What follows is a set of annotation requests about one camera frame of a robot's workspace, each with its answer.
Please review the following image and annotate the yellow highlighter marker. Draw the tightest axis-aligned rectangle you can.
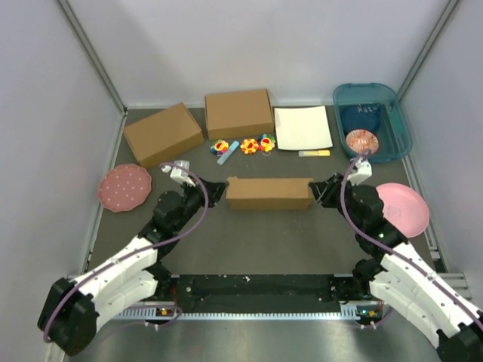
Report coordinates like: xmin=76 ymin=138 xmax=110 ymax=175
xmin=298 ymin=149 xmax=331 ymax=158

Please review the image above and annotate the red patterned bowl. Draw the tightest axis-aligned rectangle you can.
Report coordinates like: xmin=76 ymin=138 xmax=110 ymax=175
xmin=346 ymin=129 xmax=380 ymax=154

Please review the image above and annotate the dark pink dotted plate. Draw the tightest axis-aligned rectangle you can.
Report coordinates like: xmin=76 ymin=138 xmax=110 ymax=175
xmin=97 ymin=164 xmax=152 ymax=213

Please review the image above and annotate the cardboard box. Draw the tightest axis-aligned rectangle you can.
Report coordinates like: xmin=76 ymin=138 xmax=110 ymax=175
xmin=226 ymin=176 xmax=314 ymax=210
xmin=124 ymin=103 xmax=205 ymax=169
xmin=205 ymin=88 xmax=275 ymax=140

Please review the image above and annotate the teal plastic bin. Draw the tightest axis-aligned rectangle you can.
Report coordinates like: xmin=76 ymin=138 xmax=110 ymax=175
xmin=333 ymin=83 xmax=413 ymax=163

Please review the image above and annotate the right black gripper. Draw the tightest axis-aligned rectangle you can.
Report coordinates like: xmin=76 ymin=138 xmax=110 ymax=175
xmin=308 ymin=173 xmax=363 ymax=231

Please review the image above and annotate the white square plate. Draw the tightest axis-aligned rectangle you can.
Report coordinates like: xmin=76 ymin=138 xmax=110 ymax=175
xmin=274 ymin=106 xmax=333 ymax=151

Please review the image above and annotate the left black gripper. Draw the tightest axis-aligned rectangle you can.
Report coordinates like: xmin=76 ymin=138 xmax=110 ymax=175
xmin=173 ymin=176 xmax=229 ymax=232

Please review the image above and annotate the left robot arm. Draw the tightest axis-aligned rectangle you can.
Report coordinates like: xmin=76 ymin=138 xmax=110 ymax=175
xmin=37 ymin=177 xmax=227 ymax=356

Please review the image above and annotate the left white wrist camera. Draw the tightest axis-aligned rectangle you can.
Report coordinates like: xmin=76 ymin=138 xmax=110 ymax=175
xmin=159 ymin=160 xmax=196 ymax=187

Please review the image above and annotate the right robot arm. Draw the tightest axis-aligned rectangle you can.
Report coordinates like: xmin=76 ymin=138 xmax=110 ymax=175
xmin=309 ymin=173 xmax=482 ymax=361

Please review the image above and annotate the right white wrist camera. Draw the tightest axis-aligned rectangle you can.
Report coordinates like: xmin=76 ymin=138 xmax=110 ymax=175
xmin=347 ymin=158 xmax=373 ymax=186

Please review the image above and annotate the light pink plate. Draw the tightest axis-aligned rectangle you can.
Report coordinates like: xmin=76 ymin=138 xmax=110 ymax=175
xmin=376 ymin=183 xmax=430 ymax=238

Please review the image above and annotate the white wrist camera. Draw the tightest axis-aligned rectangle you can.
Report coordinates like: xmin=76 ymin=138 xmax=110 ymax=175
xmin=347 ymin=158 xmax=373 ymax=186
xmin=159 ymin=160 xmax=196 ymax=187

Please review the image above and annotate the rainbow flower plush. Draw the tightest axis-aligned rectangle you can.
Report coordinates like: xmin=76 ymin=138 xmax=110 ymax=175
xmin=257 ymin=133 xmax=276 ymax=152
xmin=211 ymin=140 xmax=230 ymax=156

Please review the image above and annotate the light blue marker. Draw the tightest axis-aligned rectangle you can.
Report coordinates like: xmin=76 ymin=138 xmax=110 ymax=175
xmin=217 ymin=140 xmax=240 ymax=165

